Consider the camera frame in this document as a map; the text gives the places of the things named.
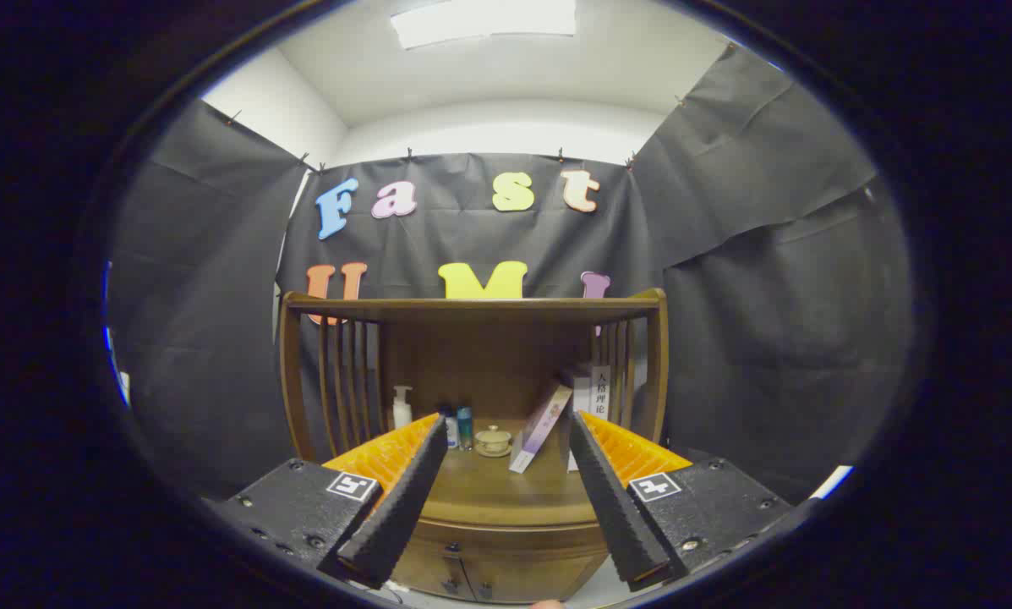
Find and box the brown wooden drawer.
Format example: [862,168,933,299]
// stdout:
[411,516,612,566]

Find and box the purple and white book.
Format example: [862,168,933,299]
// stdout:
[509,382,574,475]

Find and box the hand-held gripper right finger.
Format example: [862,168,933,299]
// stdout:
[568,411,798,593]

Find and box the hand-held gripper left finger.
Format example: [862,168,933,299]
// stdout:
[205,413,449,590]

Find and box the brown wooden cabinet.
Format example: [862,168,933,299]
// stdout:
[279,288,670,603]

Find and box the cream lidded tea cup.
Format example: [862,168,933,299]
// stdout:
[475,425,514,458]

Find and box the ceiling light panel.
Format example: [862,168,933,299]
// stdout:
[390,0,577,50]

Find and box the brown wooden countertop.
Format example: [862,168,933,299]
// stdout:
[417,416,612,527]

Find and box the wooden cabinet door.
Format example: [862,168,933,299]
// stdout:
[468,554,608,603]
[387,551,474,600]

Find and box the plain white book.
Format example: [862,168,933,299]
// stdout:
[570,365,613,424]

